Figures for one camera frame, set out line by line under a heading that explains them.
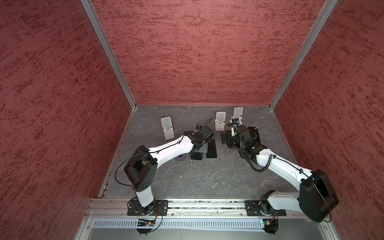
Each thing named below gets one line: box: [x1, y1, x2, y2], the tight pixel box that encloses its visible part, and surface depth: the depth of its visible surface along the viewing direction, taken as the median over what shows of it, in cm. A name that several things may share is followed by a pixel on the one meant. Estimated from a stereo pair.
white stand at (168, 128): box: [160, 116, 175, 140], surface depth 101 cm
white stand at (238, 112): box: [230, 106, 244, 125], surface depth 108 cm
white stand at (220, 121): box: [214, 111, 227, 132], surface depth 105 cm
